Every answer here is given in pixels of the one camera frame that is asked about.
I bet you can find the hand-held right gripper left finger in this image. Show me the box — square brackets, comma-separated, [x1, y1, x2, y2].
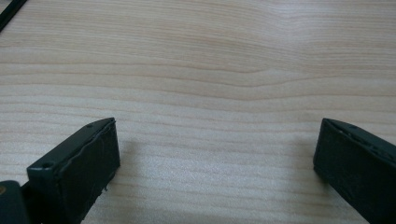
[26, 117, 121, 224]

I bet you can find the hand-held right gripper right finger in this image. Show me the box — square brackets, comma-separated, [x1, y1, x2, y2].
[312, 118, 396, 224]

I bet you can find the black flat strip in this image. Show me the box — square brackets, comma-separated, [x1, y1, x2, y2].
[0, 0, 28, 33]

